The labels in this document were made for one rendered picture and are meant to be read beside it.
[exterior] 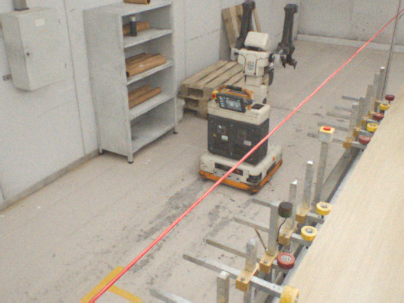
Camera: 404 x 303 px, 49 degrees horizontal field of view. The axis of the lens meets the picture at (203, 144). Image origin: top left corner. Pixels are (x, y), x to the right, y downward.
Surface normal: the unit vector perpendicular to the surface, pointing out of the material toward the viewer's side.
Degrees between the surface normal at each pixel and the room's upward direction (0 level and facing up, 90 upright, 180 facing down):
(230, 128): 90
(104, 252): 0
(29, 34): 90
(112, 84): 90
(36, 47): 90
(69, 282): 0
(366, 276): 0
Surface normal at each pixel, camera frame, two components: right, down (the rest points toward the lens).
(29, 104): 0.86, 0.22
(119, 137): -0.51, 0.38
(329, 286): 0.00, -0.90
